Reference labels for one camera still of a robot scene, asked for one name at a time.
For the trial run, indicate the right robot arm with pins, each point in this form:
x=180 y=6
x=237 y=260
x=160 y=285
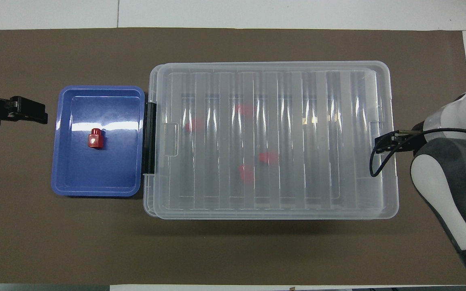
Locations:
x=443 y=178

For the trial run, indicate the red block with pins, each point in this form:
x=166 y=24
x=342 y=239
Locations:
x=268 y=157
x=194 y=124
x=246 y=109
x=94 y=138

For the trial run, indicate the black box latch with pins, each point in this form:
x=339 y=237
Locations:
x=149 y=137

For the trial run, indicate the clear plastic storage box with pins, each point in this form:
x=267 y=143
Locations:
x=147 y=194

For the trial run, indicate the blue plastic tray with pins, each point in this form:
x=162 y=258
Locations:
x=79 y=169

